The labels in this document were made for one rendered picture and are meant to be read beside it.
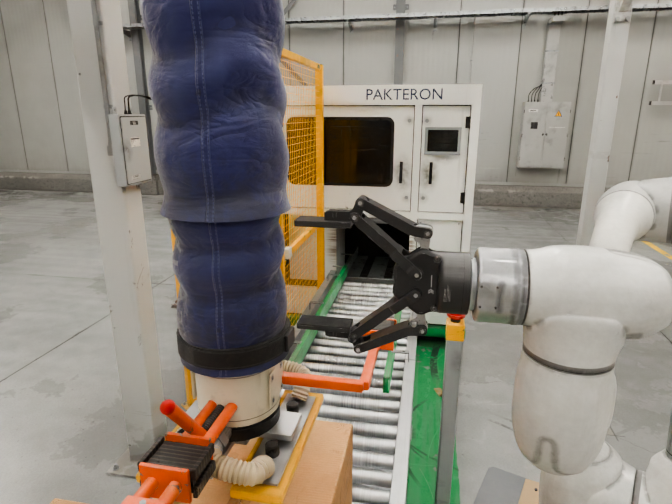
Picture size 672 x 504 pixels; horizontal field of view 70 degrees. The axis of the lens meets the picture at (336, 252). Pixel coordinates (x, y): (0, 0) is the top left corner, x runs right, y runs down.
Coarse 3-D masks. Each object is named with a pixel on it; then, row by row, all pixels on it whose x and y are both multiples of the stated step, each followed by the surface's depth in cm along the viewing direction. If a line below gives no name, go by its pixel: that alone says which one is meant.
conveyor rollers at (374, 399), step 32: (352, 288) 355; (384, 288) 352; (320, 352) 262; (352, 352) 259; (384, 352) 257; (320, 416) 209; (352, 416) 206; (384, 416) 204; (384, 448) 186; (352, 480) 171; (384, 480) 169
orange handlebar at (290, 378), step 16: (368, 352) 113; (368, 368) 106; (288, 384) 103; (304, 384) 102; (320, 384) 101; (336, 384) 101; (352, 384) 100; (368, 384) 100; (208, 416) 90; (224, 416) 89; (208, 432) 85; (128, 496) 70; (144, 496) 71; (160, 496) 71; (176, 496) 72
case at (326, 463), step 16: (320, 432) 131; (336, 432) 131; (352, 432) 134; (240, 448) 124; (304, 448) 124; (320, 448) 124; (336, 448) 124; (352, 448) 136; (304, 464) 119; (320, 464) 119; (336, 464) 119; (304, 480) 114; (320, 480) 114; (336, 480) 114; (192, 496) 109; (208, 496) 109; (224, 496) 109; (288, 496) 109; (304, 496) 109; (320, 496) 109; (336, 496) 112
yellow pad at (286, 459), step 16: (288, 400) 114; (320, 400) 115; (304, 416) 108; (304, 432) 103; (256, 448) 99; (272, 448) 94; (288, 448) 98; (288, 464) 94; (272, 480) 89; (288, 480) 90; (240, 496) 88; (256, 496) 87; (272, 496) 86
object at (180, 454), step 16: (160, 448) 79; (176, 448) 79; (192, 448) 79; (208, 448) 78; (144, 464) 74; (160, 464) 76; (176, 464) 76; (192, 464) 76; (208, 464) 80; (144, 480) 75; (160, 480) 74; (176, 480) 73; (192, 480) 74; (208, 480) 78
